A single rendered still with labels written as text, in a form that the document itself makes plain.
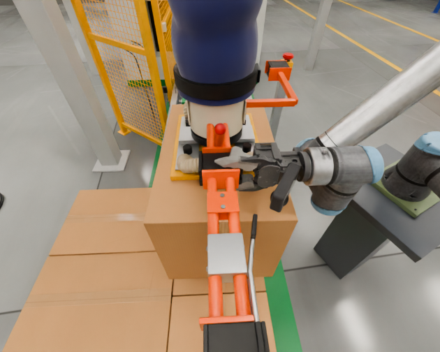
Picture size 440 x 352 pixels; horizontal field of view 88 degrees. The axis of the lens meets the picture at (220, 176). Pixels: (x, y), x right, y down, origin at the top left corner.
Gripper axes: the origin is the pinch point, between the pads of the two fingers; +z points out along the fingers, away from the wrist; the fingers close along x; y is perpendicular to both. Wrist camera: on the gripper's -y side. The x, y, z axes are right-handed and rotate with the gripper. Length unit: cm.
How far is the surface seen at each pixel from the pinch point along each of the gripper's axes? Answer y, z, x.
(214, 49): 17.7, 0.5, 20.5
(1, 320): -1, 131, -119
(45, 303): -7, 72, -65
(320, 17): 342, -157, -46
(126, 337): -20, 36, -65
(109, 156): 128, 100, -107
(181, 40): 21.7, 7.6, 21.2
